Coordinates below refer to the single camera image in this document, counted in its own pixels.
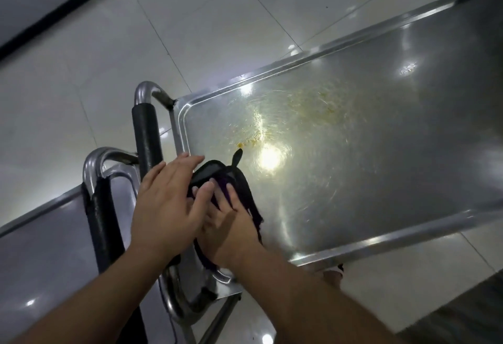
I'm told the person's right hand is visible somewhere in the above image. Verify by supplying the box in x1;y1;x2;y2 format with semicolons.
194;177;263;272

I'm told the person's left hand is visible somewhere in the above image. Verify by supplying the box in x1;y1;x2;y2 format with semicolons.
130;154;215;257

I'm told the dark purple cleaning cloth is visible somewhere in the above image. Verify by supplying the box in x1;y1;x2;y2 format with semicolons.
187;148;265;274

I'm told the person's left forearm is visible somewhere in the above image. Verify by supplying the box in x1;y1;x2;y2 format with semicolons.
11;242;186;344

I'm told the person's right forearm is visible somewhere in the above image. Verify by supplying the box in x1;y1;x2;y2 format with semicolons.
231;242;395;344

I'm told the person's foot in dark sandal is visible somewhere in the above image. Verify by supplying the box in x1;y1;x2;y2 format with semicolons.
323;264;345;288

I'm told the stainless steel cart with tray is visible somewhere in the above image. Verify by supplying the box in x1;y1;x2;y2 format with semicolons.
0;147;178;344
134;0;503;344

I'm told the dark grey floor mat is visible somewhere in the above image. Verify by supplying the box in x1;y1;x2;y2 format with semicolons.
396;272;503;344

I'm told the black foam handle grip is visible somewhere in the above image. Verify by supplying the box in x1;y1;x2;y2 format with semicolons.
81;177;148;344
131;103;165;180

